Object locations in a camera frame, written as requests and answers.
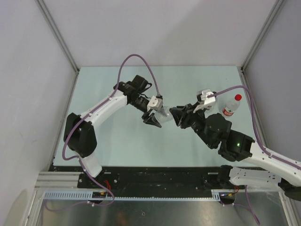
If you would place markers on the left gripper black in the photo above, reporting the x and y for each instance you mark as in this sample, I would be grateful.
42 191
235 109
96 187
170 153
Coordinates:
151 120

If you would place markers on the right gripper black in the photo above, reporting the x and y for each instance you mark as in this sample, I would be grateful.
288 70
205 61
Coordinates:
182 115

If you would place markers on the tall clear bottle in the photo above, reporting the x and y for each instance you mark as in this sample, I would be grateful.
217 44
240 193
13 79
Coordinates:
163 115

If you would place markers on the clear bottle red label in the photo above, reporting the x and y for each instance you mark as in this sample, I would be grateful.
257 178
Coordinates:
230 107

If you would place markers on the red bottle cap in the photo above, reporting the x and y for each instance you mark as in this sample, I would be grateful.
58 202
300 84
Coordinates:
238 97

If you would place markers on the short clear bottle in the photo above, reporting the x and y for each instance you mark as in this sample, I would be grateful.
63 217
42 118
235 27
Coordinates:
210 109

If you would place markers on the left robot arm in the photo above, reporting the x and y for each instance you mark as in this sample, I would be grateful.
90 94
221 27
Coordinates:
79 134

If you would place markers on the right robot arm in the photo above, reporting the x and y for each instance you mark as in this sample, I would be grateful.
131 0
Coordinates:
276 171

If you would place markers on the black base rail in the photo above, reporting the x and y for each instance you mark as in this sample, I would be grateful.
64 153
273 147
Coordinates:
180 181

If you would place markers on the slotted cable duct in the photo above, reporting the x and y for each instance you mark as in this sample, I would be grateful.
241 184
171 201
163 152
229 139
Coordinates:
211 195

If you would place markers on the left aluminium corner post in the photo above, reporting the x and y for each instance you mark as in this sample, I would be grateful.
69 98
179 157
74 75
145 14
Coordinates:
56 33

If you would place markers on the aluminium corner post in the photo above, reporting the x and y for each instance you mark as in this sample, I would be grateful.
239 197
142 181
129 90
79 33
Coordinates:
276 9
56 33

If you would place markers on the right aluminium corner post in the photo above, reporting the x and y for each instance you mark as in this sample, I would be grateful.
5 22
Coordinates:
276 9

